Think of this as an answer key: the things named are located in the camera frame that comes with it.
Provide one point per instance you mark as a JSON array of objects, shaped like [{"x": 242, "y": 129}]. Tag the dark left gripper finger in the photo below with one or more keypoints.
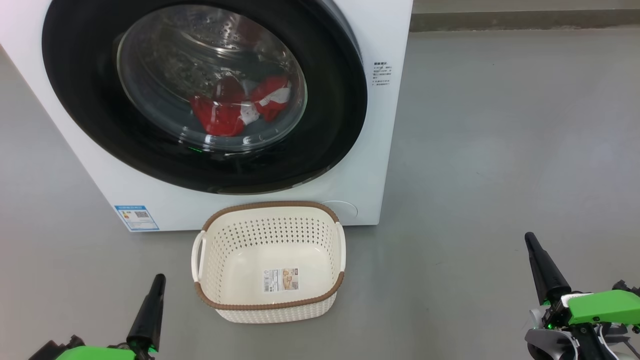
[{"x": 148, "y": 320}]

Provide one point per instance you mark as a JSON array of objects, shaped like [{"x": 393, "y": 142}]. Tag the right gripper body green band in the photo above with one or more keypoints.
[{"x": 600, "y": 306}]

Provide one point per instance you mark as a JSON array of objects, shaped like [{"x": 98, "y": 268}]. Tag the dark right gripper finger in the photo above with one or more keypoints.
[{"x": 546, "y": 272}]

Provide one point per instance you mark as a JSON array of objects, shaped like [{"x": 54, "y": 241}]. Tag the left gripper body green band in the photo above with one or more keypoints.
[{"x": 95, "y": 353}]

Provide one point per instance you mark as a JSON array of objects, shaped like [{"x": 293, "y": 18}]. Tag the red and white garment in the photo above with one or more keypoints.
[{"x": 220, "y": 120}]

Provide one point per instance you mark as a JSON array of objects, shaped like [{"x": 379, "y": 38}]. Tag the washing machine round door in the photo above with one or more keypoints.
[{"x": 80, "y": 100}]

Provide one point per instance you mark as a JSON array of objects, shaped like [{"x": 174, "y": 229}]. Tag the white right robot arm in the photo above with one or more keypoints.
[{"x": 550, "y": 345}]

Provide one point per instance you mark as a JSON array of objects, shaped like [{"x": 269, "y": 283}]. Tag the cream laundry basket brown rim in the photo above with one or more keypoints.
[{"x": 280, "y": 311}]

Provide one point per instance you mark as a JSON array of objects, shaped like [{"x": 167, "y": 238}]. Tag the white front-load washing machine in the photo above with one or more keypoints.
[{"x": 100, "y": 180}]

